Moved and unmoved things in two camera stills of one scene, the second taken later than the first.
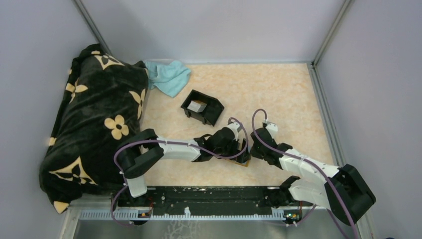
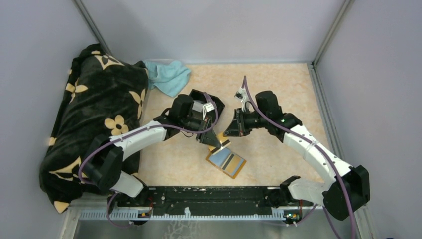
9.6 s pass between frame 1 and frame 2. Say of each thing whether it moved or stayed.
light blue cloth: stayed
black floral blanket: stayed
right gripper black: moved
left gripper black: moved
